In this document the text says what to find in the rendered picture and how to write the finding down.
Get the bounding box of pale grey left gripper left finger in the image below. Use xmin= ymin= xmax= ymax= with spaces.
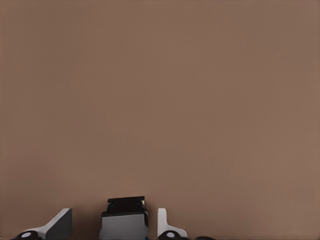
xmin=11 ymin=207 xmax=73 ymax=240

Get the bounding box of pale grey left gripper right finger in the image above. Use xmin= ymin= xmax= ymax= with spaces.
xmin=157 ymin=207 xmax=188 ymax=240

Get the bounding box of black and grey switch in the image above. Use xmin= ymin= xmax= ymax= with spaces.
xmin=98 ymin=196 xmax=149 ymax=240

